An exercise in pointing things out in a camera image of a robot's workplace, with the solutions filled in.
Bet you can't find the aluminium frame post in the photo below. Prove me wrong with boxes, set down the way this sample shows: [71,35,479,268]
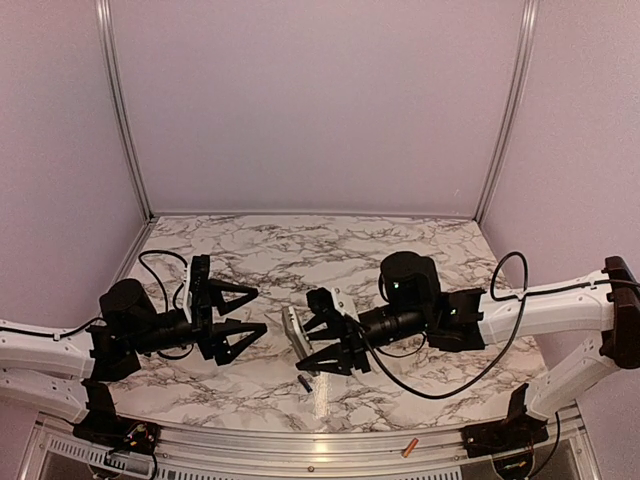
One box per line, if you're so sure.
[95,0,154,222]
[473,0,540,226]

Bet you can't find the front aluminium rail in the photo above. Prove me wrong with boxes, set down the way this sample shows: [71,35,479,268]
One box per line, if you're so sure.
[16,406,601,479]

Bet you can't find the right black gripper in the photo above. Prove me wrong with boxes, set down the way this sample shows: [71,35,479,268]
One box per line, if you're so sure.
[292,304,430,377]

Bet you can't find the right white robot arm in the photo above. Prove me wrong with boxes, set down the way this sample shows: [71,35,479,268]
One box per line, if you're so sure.
[282,251,639,448]

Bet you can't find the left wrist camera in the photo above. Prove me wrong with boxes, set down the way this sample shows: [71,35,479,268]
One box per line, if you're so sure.
[182,254,212,330]

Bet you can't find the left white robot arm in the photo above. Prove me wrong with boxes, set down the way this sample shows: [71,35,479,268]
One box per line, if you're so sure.
[1,279,267,445]

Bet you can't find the orange battery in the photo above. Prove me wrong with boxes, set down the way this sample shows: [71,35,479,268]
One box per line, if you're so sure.
[401,438,419,458]

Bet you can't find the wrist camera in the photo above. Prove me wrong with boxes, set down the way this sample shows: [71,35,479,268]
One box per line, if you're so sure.
[182,254,212,330]
[306,287,358,320]

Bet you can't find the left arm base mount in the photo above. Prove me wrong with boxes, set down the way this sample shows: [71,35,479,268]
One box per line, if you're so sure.
[73,380,161,455]

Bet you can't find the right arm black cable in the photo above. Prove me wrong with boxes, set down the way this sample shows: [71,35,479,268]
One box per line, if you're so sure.
[344,251,640,400]

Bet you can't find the right aluminium frame post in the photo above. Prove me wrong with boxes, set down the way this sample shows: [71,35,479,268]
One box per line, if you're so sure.
[473,0,540,226]

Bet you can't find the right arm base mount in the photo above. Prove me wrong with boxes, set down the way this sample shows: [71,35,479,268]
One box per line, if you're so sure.
[461,383,549,458]

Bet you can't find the left aluminium frame post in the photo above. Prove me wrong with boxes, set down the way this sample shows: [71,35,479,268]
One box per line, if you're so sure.
[95,0,154,222]

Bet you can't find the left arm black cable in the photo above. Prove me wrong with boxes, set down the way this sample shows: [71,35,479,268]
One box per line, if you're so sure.
[0,249,196,359]

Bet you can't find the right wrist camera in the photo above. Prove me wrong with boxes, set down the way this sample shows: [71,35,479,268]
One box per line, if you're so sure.
[306,287,358,320]

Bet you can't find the beige grey remote control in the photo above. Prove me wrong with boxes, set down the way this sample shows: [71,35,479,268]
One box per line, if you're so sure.
[282,306,314,361]

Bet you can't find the purple battery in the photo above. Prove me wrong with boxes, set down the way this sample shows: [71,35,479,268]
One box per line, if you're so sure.
[297,375,313,393]

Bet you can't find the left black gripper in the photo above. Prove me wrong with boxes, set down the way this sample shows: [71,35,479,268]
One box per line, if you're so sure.
[130,279,267,366]

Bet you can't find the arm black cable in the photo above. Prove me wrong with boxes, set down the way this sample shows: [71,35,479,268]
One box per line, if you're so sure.
[344,251,640,400]
[0,249,196,359]

